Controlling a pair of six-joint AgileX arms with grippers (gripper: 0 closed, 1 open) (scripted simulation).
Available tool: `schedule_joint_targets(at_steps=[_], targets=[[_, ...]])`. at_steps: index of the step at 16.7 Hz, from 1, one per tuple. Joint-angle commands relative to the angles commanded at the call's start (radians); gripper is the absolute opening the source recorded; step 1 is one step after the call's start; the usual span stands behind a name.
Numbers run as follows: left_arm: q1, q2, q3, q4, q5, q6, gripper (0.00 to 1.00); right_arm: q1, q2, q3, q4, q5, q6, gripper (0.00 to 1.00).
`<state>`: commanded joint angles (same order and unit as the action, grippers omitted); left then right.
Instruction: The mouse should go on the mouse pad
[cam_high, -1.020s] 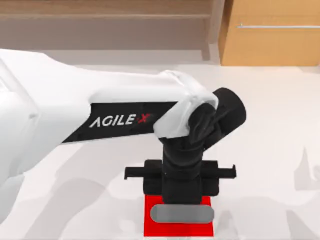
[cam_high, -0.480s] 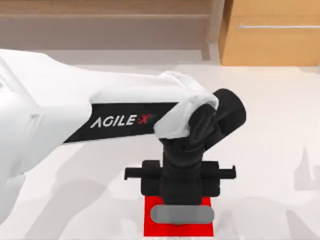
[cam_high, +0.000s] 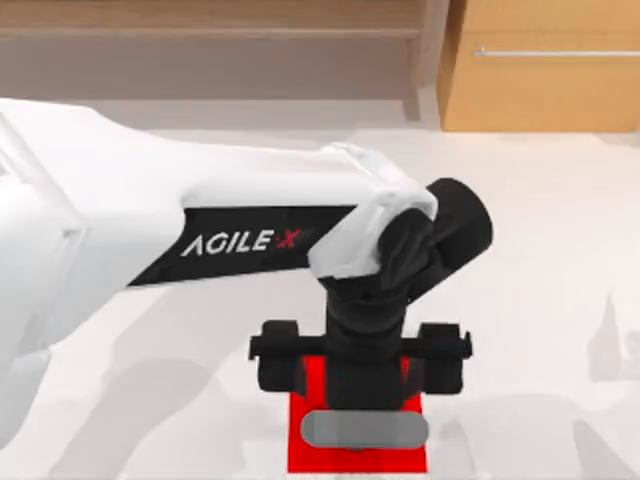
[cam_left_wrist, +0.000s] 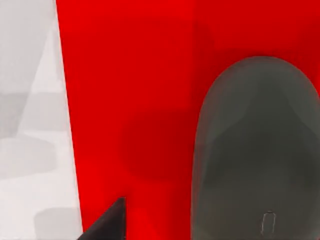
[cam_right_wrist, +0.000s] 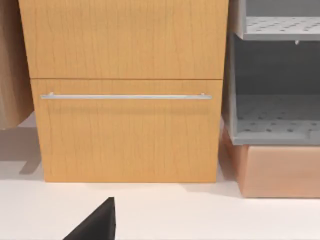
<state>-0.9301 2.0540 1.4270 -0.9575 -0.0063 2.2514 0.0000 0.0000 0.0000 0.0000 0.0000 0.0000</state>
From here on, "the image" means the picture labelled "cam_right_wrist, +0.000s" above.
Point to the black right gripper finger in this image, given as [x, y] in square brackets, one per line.
[100, 222]

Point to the wooden drawer front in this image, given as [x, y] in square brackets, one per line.
[130, 140]

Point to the pale brown wooden cabinet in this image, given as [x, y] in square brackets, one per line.
[12, 70]

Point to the wooden cupboard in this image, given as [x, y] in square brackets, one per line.
[122, 37]

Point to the salmon-coloured box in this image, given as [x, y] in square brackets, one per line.
[280, 170]

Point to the grey pierced drawer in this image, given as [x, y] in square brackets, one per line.
[275, 100]

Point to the grey pierced shelf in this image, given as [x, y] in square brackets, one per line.
[280, 22]

